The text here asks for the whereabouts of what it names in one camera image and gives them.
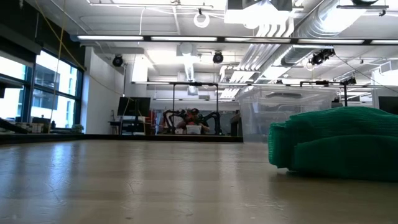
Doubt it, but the dark overhead box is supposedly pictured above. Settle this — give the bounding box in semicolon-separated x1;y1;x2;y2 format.
227;0;294;12

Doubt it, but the black background rig frame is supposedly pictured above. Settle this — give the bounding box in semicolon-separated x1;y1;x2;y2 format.
172;82;219;125

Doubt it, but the yellow cable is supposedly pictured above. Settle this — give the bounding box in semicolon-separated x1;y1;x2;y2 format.
33;0;87;134

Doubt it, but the person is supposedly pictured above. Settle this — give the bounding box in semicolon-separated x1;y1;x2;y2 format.
176;108;211;136

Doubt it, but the black ceiling spotlight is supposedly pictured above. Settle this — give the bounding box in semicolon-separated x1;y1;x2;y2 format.
111;54;124;68
212;50;224;65
308;48;336;67

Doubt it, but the green elastic bandage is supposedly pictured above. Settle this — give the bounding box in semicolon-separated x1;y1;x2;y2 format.
267;106;398;183

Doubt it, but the white ring lamp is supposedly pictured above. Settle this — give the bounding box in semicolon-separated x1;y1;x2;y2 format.
193;11;211;29

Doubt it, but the clear plastic container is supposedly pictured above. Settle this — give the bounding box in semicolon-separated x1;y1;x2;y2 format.
235;85;341;144

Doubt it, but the black computer monitor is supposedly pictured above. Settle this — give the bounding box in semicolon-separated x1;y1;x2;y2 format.
377;95;398;115
117;96;152;118

